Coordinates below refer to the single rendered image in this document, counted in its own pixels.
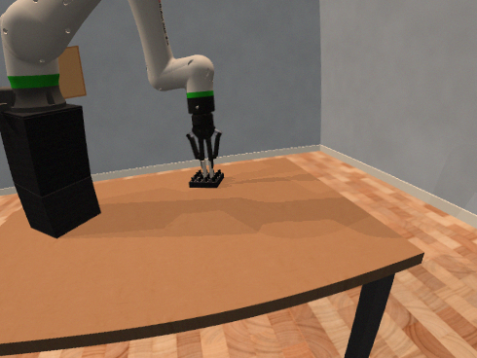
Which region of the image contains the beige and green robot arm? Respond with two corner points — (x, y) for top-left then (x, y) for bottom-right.
(0, 0), (215, 116)

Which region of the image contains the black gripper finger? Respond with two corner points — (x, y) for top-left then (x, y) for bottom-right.
(186, 130), (207, 178)
(204, 129), (222, 178)

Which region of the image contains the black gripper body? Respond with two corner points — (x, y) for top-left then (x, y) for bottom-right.
(192, 113), (216, 140)

